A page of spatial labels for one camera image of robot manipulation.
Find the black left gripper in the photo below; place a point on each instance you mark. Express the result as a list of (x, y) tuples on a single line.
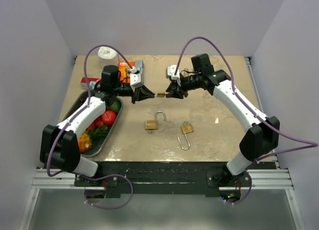
[(141, 94)]

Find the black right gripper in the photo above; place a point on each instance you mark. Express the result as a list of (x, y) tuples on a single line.
[(174, 90)]

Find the small brass padlock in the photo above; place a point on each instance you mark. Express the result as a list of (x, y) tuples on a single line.
[(159, 95)]

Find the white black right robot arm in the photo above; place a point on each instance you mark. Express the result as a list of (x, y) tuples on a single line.
[(261, 135)]

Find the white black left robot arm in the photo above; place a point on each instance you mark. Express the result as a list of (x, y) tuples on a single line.
[(59, 144)]

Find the orange box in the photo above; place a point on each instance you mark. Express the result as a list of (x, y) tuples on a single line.
[(125, 69)]

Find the green fruit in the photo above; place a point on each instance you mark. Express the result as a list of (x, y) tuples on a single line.
[(115, 107)]

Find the large brass padlock open shackle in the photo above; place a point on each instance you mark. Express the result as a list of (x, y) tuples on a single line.
[(154, 124)]

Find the long-shackle brass padlock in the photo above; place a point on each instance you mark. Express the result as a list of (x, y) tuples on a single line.
[(186, 129)]

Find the red apple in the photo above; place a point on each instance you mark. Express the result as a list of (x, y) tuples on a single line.
[(108, 117)]

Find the white tissue roll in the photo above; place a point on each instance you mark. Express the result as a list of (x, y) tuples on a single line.
[(108, 56)]

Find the red tomato fruit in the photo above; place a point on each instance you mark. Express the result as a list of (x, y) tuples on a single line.
[(98, 122)]

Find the red small box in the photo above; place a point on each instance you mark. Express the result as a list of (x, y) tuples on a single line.
[(92, 82)]

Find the grey metal tray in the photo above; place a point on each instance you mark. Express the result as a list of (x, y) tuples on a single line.
[(99, 136)]

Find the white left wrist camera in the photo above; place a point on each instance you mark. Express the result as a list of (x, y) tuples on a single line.
[(136, 77)]

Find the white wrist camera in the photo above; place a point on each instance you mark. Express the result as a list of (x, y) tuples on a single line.
[(172, 73), (136, 77)]

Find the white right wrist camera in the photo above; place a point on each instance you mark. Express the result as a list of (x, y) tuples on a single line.
[(172, 73)]

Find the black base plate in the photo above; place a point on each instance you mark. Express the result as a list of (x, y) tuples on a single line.
[(163, 178)]

